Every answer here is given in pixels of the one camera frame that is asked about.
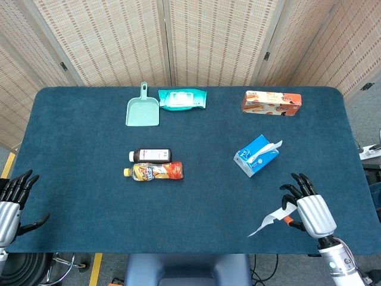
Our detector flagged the mint green plastic dustpan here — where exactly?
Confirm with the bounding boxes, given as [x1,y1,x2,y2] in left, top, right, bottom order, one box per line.
[125,81,161,128]

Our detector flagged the teal wet wipes pack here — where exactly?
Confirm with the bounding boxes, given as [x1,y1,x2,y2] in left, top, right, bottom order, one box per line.
[157,89,208,112]

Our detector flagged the white power strip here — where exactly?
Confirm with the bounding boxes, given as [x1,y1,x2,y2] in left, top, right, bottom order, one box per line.
[358,143,381,160]

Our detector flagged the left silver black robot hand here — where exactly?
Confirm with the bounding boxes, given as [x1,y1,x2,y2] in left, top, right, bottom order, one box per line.
[0,169,51,248]

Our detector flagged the teal table cloth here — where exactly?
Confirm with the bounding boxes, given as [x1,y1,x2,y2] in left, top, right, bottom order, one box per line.
[6,86,381,256]

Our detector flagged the woven folding screen panel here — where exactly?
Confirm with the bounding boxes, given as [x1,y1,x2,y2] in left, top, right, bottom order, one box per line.
[285,0,381,98]
[17,0,173,88]
[252,0,342,88]
[162,0,282,88]
[0,0,83,151]

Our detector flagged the black floor cable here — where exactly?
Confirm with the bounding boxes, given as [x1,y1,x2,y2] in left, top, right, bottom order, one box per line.
[249,254,281,283]

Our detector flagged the blue tissue pack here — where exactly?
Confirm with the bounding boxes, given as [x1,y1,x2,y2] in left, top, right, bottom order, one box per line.
[233,134,280,178]

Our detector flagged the white tissue sheet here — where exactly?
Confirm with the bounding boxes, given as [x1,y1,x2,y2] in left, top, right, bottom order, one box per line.
[248,139,283,164]
[246,205,298,238]

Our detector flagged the chrome stool base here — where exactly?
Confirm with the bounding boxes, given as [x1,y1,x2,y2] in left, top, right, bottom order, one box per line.
[44,253,90,282]

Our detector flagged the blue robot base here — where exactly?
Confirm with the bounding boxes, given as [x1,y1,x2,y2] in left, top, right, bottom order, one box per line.
[124,254,254,286]

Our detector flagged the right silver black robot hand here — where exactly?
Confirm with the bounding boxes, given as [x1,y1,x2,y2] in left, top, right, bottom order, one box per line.
[279,172,338,240]

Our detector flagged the orange drink bottle yellow cap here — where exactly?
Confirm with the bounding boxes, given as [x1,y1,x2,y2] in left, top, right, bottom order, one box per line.
[123,161,185,182]

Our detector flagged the brown medicine bottle white cap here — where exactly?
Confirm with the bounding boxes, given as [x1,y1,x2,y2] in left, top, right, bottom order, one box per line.
[129,148,173,164]

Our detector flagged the orange biscuit box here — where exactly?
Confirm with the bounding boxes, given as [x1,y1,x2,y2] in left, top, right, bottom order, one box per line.
[242,90,302,117]

